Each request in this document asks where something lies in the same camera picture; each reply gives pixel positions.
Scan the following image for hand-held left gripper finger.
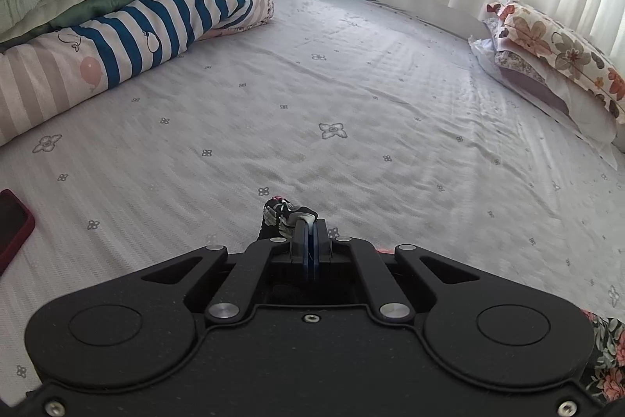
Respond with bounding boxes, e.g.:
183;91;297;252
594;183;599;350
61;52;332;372
139;219;309;325
309;220;489;323

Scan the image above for black floral pants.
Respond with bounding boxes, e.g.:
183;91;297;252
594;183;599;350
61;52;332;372
258;196;625;405

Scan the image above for bed with grey sheet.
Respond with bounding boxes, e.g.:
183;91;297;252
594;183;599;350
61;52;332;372
0;0;625;398

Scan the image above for pink and blue striped quilt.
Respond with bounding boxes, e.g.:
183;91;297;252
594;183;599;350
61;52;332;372
0;0;274;147

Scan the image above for red phone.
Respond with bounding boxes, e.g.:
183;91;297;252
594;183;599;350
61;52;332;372
0;189;36;276

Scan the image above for lilac and white pillow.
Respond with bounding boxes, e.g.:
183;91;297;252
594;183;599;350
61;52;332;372
469;33;623;154

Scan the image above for floral pillow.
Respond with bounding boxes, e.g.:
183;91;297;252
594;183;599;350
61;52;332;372
481;0;625;125

